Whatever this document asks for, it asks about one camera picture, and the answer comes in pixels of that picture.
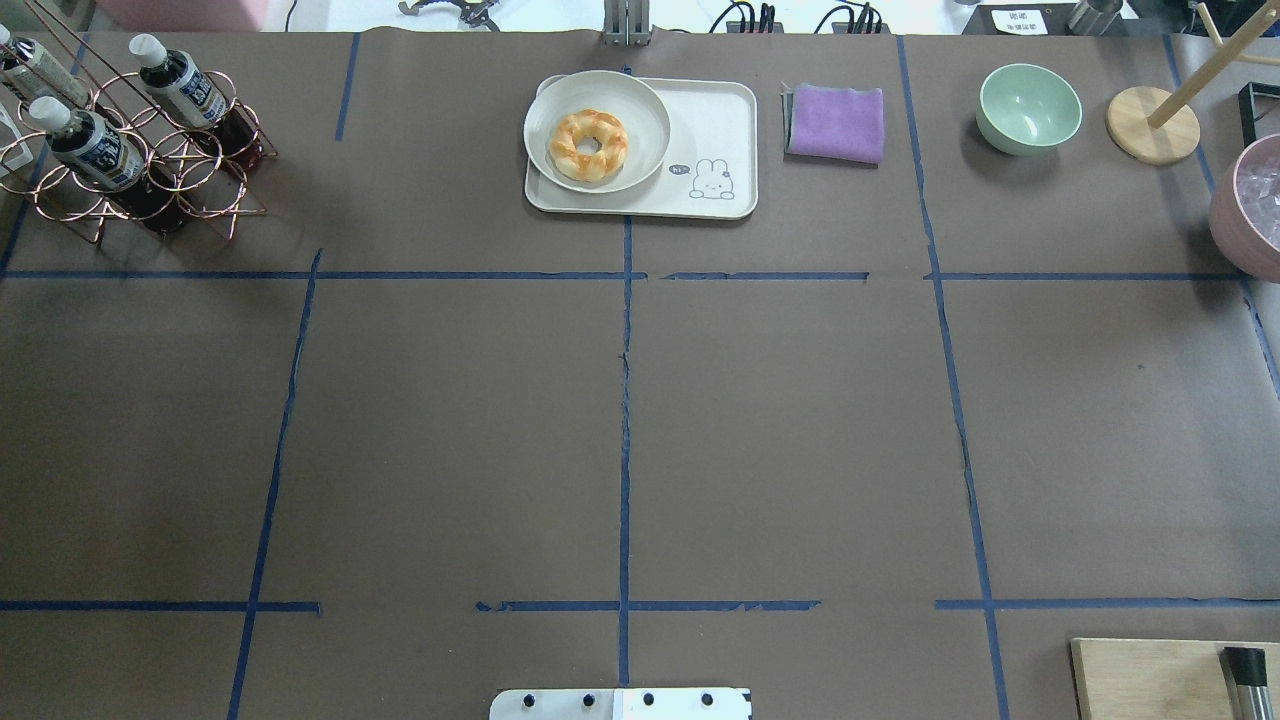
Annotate tea bottle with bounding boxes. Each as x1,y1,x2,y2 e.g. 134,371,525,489
28,97,188,234

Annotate cream bunny serving tray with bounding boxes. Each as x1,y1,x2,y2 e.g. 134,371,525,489
524,77,759,222

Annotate tea bottle right rack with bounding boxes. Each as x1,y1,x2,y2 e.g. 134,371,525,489
129,33,262,170

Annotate tea bottle rack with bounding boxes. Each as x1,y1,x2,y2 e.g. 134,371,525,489
1,26,92,110
129,33,262,170

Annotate tea bottle back rack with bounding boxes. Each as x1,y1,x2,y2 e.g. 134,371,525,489
1,26,92,110

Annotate glazed twisted donut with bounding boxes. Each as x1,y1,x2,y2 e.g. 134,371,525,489
548,108,630,183

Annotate white round plate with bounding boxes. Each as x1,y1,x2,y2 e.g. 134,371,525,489
524,70,671,193

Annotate purple folded cloth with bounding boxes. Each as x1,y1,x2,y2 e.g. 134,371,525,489
782,83,884,165

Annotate mint green bowl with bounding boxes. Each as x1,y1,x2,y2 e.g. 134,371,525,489
975,63,1083,158

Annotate wooden mug tree stand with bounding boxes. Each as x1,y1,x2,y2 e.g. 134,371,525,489
1105,1,1279,167

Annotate bamboo cutting board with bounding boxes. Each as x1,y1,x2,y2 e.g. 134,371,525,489
1069,638,1279,719

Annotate pink bowl of ice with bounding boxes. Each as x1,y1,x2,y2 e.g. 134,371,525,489
1210,135,1279,284

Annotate steel muddler black tip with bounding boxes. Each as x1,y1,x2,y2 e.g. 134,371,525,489
1221,646,1277,719

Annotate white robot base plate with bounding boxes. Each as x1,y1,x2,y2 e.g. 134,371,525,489
488,687,754,719

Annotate copper wire bottle rack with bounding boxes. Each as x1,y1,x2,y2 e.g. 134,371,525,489
3,1,278,246

